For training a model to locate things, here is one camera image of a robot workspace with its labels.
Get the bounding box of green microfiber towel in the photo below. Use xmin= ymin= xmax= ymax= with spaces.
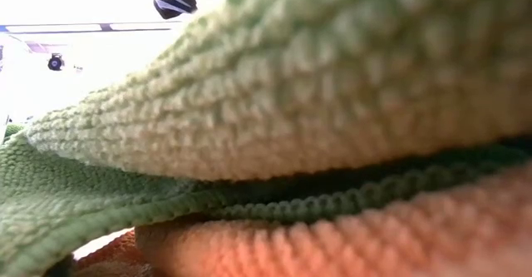
xmin=2 ymin=122 xmax=26 ymax=144
xmin=0 ymin=0 xmax=532 ymax=277

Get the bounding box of orange microfiber towel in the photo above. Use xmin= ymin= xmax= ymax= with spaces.
xmin=73 ymin=230 xmax=153 ymax=277
xmin=135 ymin=162 xmax=532 ymax=277

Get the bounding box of long ceiling light bar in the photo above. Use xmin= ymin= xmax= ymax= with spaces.
xmin=0 ymin=20 xmax=184 ymax=36

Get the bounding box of black ceiling spotlight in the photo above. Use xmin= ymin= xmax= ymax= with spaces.
xmin=47 ymin=52 xmax=66 ymax=72

